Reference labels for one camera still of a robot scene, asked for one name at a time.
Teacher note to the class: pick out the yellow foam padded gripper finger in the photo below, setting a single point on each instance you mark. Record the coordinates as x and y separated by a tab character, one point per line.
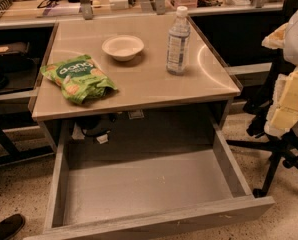
283	113

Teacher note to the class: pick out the grey wooden top drawer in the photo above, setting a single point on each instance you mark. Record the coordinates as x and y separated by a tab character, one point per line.
168	173

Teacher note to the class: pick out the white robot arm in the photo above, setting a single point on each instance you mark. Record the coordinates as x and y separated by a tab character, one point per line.
283	113

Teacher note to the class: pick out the grey cabinet with tan top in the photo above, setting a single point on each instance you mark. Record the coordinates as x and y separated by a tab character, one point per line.
142	82

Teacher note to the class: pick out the black office chair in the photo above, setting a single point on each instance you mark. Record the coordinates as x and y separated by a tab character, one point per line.
284	149

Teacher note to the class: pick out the clear plastic water bottle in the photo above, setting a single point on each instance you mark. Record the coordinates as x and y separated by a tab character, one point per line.
178	39

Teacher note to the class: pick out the white paper bowl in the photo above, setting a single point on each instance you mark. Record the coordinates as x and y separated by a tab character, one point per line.
123	47

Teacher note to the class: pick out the green snack bag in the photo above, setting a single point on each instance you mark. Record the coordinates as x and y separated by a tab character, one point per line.
79	79

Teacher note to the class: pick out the black shoe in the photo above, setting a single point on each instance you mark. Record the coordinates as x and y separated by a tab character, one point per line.
10	226

